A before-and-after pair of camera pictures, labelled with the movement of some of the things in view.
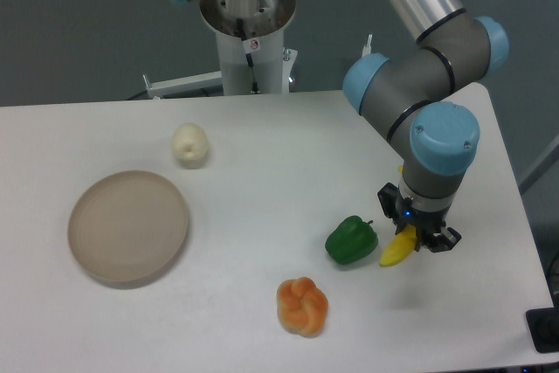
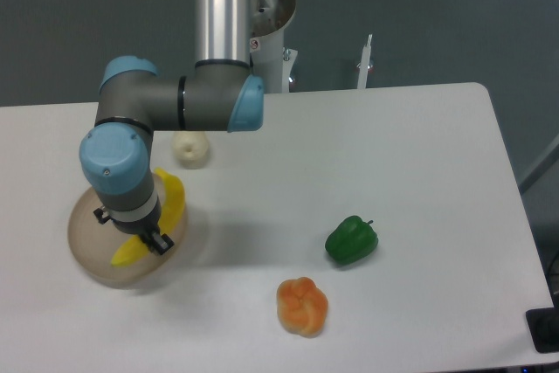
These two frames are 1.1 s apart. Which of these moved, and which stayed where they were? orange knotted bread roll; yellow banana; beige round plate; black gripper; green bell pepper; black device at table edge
Moved: black gripper; yellow banana
Stayed: black device at table edge; orange knotted bread roll; green bell pepper; beige round plate
